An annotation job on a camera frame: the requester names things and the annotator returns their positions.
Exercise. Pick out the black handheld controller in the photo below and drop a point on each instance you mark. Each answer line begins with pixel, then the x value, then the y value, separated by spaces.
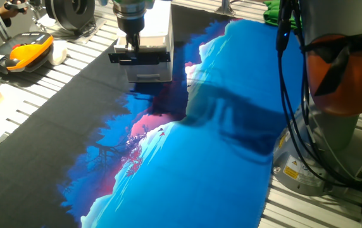
pixel 14 4

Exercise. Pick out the white plastic drawer cabinet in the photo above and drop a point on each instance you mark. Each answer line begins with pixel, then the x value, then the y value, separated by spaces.
pixel 159 25

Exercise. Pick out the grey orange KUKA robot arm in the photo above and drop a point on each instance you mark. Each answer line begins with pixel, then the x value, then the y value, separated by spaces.
pixel 336 19

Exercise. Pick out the green cloth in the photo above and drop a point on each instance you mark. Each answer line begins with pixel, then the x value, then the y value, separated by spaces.
pixel 271 14

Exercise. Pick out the black round speaker object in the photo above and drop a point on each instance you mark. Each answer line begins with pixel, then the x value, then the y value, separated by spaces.
pixel 67 12

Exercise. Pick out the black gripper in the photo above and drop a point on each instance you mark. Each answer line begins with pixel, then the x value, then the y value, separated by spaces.
pixel 131 27

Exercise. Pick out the orange black teach pendant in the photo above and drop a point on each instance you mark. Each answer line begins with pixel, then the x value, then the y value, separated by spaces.
pixel 26 54

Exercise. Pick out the grey flat base plate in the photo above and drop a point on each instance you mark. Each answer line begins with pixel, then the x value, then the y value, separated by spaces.
pixel 83 36

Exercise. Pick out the metal post with base bracket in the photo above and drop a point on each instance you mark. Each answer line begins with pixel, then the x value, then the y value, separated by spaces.
pixel 225 6

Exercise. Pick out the blue black printed mat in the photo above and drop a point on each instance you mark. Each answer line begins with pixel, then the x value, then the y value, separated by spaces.
pixel 200 190

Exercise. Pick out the person's left hand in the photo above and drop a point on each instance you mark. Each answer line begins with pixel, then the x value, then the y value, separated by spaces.
pixel 10 12

